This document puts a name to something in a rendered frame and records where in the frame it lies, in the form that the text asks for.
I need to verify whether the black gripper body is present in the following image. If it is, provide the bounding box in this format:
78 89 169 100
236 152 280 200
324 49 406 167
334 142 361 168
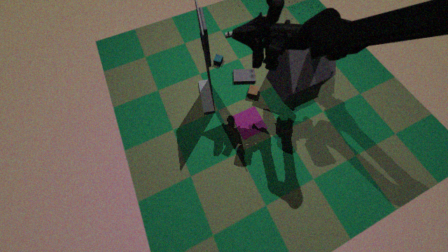
252 0 296 69

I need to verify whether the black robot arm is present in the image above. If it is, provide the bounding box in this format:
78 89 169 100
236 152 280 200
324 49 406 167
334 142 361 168
263 0 448 70

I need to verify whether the black panel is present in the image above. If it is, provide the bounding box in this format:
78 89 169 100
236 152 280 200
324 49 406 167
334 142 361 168
195 0 215 114

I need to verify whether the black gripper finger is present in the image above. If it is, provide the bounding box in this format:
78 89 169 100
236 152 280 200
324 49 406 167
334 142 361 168
232 35 257 55
232 12 263 40

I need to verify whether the magenta square zone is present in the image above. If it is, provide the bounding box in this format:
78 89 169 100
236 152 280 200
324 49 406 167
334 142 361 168
232 106 267 140

